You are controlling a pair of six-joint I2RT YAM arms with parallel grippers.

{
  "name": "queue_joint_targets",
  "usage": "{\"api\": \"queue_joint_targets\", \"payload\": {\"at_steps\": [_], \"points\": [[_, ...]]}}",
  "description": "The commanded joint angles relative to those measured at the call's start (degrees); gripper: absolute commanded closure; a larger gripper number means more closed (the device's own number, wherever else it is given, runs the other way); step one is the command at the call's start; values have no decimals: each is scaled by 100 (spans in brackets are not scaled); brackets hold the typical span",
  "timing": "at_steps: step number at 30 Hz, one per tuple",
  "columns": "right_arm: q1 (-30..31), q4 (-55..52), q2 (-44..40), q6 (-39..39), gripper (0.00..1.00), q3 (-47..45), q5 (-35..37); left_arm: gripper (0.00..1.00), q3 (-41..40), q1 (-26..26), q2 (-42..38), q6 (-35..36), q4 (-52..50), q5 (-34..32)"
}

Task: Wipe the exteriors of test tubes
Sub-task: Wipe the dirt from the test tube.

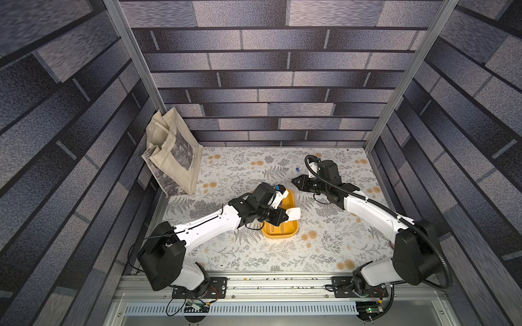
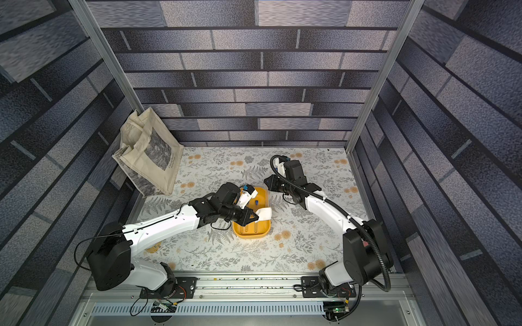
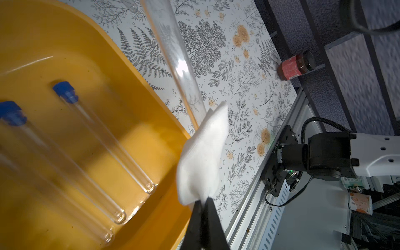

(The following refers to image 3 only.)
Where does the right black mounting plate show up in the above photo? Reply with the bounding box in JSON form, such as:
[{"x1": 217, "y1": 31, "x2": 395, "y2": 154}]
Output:
[{"x1": 261, "y1": 125, "x2": 298, "y2": 198}]

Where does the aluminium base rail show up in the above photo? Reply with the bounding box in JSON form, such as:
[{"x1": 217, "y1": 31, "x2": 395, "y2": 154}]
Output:
[{"x1": 226, "y1": 88, "x2": 315, "y2": 250}]

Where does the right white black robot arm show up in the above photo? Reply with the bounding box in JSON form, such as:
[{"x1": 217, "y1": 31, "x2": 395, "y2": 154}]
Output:
[{"x1": 277, "y1": 132, "x2": 400, "y2": 181}]

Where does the yellow plastic tray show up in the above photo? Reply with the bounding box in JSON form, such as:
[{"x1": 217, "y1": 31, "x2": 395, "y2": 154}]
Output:
[{"x1": 1, "y1": 1, "x2": 191, "y2": 250}]

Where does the clear test tube blue cap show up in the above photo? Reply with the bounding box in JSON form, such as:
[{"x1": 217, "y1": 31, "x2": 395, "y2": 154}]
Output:
[{"x1": 1, "y1": 150, "x2": 115, "y2": 245}]

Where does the white wipe cloth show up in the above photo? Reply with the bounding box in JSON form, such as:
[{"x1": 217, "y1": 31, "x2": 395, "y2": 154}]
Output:
[{"x1": 177, "y1": 102, "x2": 229, "y2": 206}]

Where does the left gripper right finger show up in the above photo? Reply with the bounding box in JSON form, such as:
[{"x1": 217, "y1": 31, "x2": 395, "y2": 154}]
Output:
[{"x1": 201, "y1": 198, "x2": 230, "y2": 250}]

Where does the black corrugated cable conduit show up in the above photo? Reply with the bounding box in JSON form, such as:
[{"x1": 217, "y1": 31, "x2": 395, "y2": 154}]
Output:
[{"x1": 300, "y1": 117, "x2": 352, "y2": 144}]

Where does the right green circuit board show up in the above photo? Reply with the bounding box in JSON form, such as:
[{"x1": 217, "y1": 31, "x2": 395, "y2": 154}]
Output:
[{"x1": 341, "y1": 177, "x2": 365, "y2": 193}]

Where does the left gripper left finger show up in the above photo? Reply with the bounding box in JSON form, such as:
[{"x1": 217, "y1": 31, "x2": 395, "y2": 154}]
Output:
[{"x1": 180, "y1": 201, "x2": 203, "y2": 250}]

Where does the orange print paper cup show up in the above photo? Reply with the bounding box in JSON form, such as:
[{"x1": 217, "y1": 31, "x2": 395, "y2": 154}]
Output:
[{"x1": 349, "y1": 192, "x2": 373, "y2": 216}]

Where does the white slotted cable duct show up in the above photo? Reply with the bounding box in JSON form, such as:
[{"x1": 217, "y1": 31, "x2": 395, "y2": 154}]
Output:
[{"x1": 258, "y1": 181, "x2": 290, "y2": 250}]

